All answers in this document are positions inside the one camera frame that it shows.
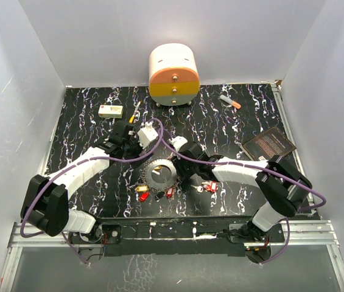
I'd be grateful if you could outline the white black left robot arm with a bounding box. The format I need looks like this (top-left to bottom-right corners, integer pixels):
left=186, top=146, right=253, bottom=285
left=21, top=121, right=142, bottom=243

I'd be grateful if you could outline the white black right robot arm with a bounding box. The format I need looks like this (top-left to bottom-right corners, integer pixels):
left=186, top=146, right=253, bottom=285
left=168, top=137, right=312, bottom=242

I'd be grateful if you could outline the yellow and white pen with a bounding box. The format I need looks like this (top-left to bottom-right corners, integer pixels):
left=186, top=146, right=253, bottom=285
left=129, top=101, right=141, bottom=123

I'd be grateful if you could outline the white small cardboard box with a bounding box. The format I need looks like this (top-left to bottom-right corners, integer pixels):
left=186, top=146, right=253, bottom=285
left=98, top=105, right=124, bottom=119

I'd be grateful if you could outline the black key fob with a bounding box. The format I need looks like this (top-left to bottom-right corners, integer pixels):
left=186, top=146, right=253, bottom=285
left=155, top=192, right=165, bottom=201

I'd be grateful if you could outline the yellow key tag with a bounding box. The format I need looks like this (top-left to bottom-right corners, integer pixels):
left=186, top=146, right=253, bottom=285
left=136, top=186, right=149, bottom=193

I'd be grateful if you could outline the red key tag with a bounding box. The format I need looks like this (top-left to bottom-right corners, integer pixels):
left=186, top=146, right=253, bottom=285
left=139, top=192, right=149, bottom=202

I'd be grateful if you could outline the orange and grey marker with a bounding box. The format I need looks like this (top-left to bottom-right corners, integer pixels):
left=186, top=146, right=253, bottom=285
left=219, top=95, right=242, bottom=110

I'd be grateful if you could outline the round three-colour drawer cabinet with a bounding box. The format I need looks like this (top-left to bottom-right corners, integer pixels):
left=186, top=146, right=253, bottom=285
left=149, top=43, right=200, bottom=107

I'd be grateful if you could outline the dark paperback book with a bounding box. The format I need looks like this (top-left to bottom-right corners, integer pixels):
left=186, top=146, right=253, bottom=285
left=241, top=127, right=296, bottom=161

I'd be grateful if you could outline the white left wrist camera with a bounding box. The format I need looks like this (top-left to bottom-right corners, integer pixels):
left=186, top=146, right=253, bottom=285
left=137, top=122, right=158, bottom=149

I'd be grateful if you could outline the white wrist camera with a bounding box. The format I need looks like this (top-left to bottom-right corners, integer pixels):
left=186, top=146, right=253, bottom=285
left=168, top=136, right=188, bottom=152
left=137, top=122, right=158, bottom=149

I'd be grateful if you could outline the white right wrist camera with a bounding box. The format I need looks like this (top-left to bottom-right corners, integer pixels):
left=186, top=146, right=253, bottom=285
left=168, top=136, right=188, bottom=152

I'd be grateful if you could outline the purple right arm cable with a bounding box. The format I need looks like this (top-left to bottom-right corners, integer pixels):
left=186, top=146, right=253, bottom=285
left=159, top=133, right=327, bottom=266

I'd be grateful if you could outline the aluminium frame rail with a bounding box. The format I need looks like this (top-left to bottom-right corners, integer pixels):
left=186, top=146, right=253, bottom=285
left=0, top=217, right=344, bottom=291

